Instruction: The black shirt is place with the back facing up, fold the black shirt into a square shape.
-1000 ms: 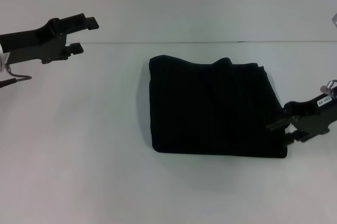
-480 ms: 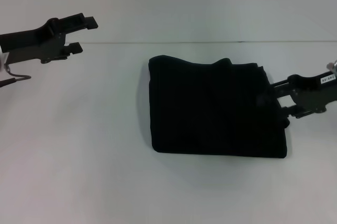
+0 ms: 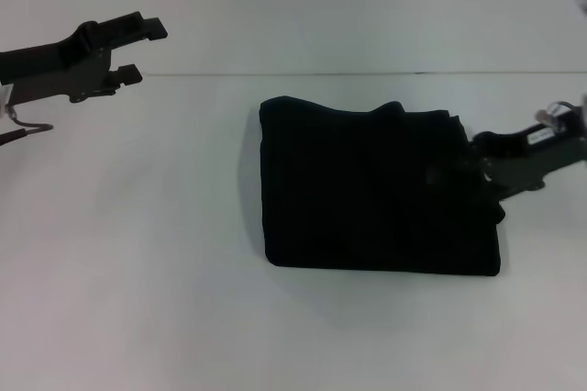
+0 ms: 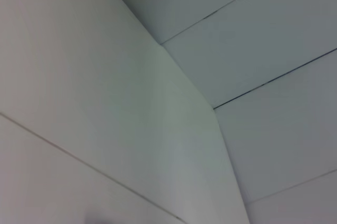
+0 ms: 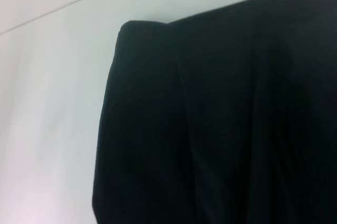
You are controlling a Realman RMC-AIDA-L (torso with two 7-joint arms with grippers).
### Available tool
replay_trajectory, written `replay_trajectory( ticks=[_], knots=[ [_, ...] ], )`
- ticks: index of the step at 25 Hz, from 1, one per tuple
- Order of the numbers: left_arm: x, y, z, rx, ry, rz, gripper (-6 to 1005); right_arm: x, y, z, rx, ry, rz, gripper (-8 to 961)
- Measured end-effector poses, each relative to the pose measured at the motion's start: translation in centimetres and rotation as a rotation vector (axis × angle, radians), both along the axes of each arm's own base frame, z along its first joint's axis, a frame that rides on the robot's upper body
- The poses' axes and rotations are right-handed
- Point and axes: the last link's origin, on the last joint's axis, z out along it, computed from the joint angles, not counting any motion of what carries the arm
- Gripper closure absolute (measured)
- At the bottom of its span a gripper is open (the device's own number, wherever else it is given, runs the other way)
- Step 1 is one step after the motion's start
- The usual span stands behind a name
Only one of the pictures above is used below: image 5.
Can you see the black t-shirt with FREE print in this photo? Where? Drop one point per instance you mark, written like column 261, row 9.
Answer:
column 223, row 116

